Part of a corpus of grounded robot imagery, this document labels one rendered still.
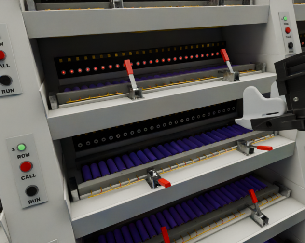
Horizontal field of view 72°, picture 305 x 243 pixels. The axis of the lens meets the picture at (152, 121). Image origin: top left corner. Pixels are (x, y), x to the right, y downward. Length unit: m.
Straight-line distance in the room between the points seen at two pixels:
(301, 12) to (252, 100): 0.56
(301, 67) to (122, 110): 0.30
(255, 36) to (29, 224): 0.74
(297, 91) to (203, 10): 0.37
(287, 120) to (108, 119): 0.31
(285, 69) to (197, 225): 0.46
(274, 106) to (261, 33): 0.46
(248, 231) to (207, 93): 0.37
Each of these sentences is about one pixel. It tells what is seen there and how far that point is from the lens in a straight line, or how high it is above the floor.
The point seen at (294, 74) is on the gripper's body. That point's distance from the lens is 0.29.
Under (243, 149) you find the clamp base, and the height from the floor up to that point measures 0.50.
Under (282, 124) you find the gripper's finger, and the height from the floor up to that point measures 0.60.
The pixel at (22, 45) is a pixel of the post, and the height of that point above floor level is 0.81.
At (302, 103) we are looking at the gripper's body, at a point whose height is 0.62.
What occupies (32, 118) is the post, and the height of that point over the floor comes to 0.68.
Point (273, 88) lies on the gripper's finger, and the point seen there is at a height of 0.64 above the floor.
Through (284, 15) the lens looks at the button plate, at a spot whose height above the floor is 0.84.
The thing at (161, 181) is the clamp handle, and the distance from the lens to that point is 0.42.
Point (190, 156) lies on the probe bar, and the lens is 0.54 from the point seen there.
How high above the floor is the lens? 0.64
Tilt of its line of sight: 2 degrees down
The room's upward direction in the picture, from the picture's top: 12 degrees counter-clockwise
